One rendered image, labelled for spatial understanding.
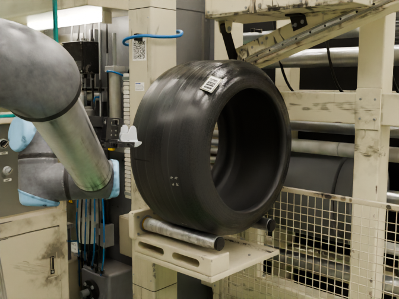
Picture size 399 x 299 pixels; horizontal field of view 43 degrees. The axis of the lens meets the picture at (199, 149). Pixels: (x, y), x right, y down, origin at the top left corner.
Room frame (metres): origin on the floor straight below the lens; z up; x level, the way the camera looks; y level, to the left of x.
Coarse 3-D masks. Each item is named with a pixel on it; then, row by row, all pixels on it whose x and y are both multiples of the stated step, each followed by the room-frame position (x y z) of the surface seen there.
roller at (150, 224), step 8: (144, 224) 1.73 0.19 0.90; (152, 224) 1.71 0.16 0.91; (160, 224) 1.69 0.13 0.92; (168, 224) 1.67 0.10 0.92; (160, 232) 1.68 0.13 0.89; (168, 232) 1.65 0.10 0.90; (176, 232) 1.63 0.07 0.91; (184, 232) 1.61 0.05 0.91; (192, 232) 1.59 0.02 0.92; (200, 232) 1.58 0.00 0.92; (184, 240) 1.61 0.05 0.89; (192, 240) 1.58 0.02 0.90; (200, 240) 1.55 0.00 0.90; (208, 240) 1.53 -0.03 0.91; (216, 240) 1.52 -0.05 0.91; (208, 248) 1.54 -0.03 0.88; (216, 248) 1.52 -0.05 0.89
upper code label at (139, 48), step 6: (132, 42) 1.89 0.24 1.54; (138, 42) 1.86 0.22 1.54; (144, 42) 1.84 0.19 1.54; (132, 48) 1.89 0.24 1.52; (138, 48) 1.86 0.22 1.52; (144, 48) 1.84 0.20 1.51; (132, 54) 1.89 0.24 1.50; (138, 54) 1.86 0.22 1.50; (144, 54) 1.84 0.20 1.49; (132, 60) 1.89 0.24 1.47; (138, 60) 1.86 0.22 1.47; (144, 60) 1.84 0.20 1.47
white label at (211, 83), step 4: (212, 76) 1.54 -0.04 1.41; (208, 80) 1.52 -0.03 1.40; (212, 80) 1.52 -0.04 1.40; (216, 80) 1.52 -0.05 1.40; (220, 80) 1.52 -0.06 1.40; (204, 84) 1.51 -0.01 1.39; (208, 84) 1.51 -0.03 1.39; (212, 84) 1.51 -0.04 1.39; (216, 84) 1.51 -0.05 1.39; (204, 88) 1.50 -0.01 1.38; (208, 88) 1.50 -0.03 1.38; (212, 88) 1.50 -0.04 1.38
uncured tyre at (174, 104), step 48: (144, 96) 1.63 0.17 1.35; (192, 96) 1.50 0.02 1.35; (240, 96) 1.93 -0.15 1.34; (144, 144) 1.54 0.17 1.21; (192, 144) 1.45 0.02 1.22; (240, 144) 1.99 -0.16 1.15; (288, 144) 1.79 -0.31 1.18; (144, 192) 1.59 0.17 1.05; (192, 192) 1.46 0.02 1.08; (240, 192) 1.89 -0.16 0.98
